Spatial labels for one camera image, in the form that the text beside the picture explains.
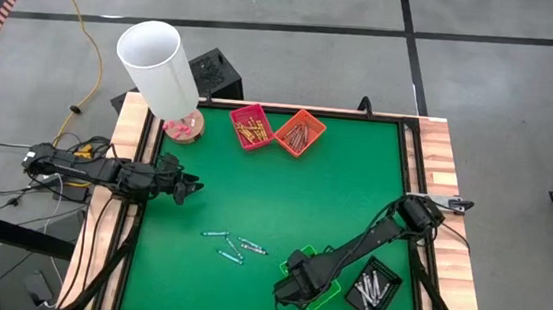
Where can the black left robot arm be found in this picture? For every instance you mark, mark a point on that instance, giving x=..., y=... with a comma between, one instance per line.
x=84, y=168

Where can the brown crayon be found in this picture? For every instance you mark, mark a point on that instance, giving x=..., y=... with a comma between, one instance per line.
x=303, y=136
x=307, y=132
x=294, y=139
x=292, y=136
x=289, y=132
x=297, y=142
x=302, y=129
x=299, y=137

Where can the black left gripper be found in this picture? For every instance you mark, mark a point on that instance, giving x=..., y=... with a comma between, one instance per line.
x=164, y=181

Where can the black floor beam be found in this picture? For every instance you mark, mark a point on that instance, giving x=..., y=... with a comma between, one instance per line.
x=18, y=237

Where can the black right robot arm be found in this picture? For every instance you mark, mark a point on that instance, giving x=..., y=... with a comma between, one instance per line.
x=375, y=236

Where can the yellow power plug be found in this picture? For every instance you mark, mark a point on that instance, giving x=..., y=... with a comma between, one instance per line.
x=85, y=150

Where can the black aluminium table frame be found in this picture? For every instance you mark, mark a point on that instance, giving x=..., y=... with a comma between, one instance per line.
x=310, y=112

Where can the black curved bracket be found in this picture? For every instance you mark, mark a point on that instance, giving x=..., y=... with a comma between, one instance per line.
x=365, y=105

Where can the orange plastic basket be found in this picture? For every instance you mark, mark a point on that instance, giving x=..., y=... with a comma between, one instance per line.
x=317, y=123

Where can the white shade table lamp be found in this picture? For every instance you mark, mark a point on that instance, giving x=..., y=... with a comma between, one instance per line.
x=158, y=69

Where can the pink plastic basket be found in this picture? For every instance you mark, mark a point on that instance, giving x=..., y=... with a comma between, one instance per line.
x=240, y=111

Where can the black plastic basket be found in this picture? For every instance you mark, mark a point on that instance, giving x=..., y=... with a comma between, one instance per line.
x=387, y=270

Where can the light wooden side board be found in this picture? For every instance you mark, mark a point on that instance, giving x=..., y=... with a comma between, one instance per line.
x=433, y=138
x=128, y=127

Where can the green plastic basket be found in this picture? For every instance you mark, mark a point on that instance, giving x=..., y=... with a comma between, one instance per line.
x=324, y=300

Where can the black perforated box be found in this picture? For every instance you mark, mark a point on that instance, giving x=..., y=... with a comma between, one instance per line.
x=213, y=74

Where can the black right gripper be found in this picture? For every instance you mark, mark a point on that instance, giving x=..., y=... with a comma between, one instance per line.
x=303, y=278

